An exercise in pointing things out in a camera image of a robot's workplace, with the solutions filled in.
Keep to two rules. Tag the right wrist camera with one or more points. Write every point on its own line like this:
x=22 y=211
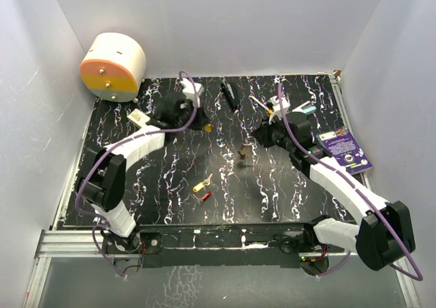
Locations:
x=276 y=106

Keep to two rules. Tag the round pastel drawer box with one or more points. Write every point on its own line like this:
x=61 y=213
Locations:
x=113 y=67

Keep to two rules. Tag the purple booklet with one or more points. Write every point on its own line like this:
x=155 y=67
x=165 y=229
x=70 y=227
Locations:
x=342 y=145

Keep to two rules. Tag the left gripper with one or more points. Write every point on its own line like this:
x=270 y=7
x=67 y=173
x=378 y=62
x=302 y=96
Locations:
x=201 y=119

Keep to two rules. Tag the aluminium frame rail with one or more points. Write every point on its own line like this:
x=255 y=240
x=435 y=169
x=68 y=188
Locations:
x=75 y=243

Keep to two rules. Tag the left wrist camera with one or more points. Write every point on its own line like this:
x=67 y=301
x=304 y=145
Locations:
x=192 y=91

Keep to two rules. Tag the black folding tool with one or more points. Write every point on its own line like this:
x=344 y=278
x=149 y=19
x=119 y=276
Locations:
x=230 y=92

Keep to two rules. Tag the white pen yellow cap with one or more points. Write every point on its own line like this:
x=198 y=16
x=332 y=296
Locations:
x=261 y=104

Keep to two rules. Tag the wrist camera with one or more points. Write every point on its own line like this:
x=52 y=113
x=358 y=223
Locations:
x=276 y=106
x=192 y=91

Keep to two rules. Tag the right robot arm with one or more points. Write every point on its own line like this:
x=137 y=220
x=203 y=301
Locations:
x=382 y=232

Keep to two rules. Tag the small white card box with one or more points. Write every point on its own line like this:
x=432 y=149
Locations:
x=138 y=118

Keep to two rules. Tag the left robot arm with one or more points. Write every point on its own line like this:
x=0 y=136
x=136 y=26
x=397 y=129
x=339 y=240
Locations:
x=100 y=186

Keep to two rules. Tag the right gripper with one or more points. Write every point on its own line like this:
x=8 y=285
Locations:
x=263 y=131

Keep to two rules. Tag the black base bar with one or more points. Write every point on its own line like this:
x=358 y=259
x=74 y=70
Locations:
x=263 y=257

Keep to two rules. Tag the red headed key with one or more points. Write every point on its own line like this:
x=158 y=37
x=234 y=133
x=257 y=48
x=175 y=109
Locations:
x=201 y=199

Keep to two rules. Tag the metal keyring with keys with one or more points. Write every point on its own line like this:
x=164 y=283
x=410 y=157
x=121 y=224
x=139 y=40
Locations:
x=243 y=150

